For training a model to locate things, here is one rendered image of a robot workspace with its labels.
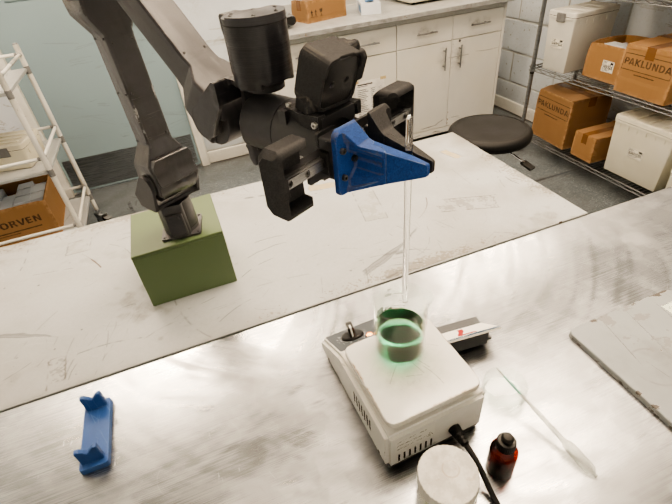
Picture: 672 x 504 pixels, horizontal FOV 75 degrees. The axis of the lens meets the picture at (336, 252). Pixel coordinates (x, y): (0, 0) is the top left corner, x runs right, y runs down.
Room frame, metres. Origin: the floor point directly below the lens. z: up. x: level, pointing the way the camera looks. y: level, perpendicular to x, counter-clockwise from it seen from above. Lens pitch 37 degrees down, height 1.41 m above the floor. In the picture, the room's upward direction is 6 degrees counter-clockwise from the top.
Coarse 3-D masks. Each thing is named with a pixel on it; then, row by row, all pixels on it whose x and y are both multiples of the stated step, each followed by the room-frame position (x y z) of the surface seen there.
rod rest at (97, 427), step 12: (84, 396) 0.37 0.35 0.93; (96, 396) 0.37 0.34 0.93; (96, 408) 0.36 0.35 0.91; (108, 408) 0.36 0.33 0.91; (84, 420) 0.35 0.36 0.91; (96, 420) 0.35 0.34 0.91; (108, 420) 0.34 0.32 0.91; (84, 432) 0.33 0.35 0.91; (96, 432) 0.33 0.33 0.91; (108, 432) 0.33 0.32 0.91; (84, 444) 0.31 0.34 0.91; (96, 444) 0.30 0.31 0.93; (108, 444) 0.31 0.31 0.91; (84, 456) 0.29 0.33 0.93; (96, 456) 0.29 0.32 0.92; (108, 456) 0.29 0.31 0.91; (84, 468) 0.28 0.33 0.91; (96, 468) 0.28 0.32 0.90
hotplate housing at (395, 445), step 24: (336, 360) 0.37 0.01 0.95; (360, 384) 0.31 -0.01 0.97; (360, 408) 0.30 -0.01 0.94; (456, 408) 0.27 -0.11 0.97; (480, 408) 0.28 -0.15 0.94; (384, 432) 0.25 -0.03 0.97; (408, 432) 0.25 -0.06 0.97; (432, 432) 0.26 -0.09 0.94; (456, 432) 0.26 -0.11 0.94; (384, 456) 0.25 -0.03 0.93; (408, 456) 0.25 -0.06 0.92
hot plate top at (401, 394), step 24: (432, 336) 0.36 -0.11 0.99; (360, 360) 0.34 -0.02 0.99; (432, 360) 0.32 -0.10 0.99; (456, 360) 0.32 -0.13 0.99; (384, 384) 0.30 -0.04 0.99; (408, 384) 0.30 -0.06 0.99; (432, 384) 0.29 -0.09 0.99; (456, 384) 0.29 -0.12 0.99; (384, 408) 0.27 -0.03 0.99; (408, 408) 0.27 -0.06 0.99; (432, 408) 0.26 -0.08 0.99
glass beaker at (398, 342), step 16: (384, 288) 0.38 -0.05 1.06; (400, 288) 0.38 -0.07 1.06; (416, 288) 0.37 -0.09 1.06; (384, 304) 0.37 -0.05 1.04; (400, 304) 0.38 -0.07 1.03; (416, 304) 0.37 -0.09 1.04; (384, 320) 0.33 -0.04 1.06; (400, 320) 0.32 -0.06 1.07; (416, 320) 0.32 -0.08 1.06; (384, 336) 0.33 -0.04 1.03; (400, 336) 0.32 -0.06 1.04; (416, 336) 0.32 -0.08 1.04; (384, 352) 0.33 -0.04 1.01; (400, 352) 0.32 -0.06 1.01; (416, 352) 0.32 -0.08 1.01
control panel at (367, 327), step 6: (360, 324) 0.45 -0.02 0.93; (366, 324) 0.44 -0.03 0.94; (372, 324) 0.43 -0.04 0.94; (366, 330) 0.42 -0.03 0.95; (372, 330) 0.41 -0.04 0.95; (330, 336) 0.43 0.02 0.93; (336, 336) 0.42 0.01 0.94; (366, 336) 0.40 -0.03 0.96; (330, 342) 0.41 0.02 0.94; (336, 342) 0.40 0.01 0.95; (342, 342) 0.40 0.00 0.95; (348, 342) 0.39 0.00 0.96; (354, 342) 0.39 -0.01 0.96; (342, 348) 0.38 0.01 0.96
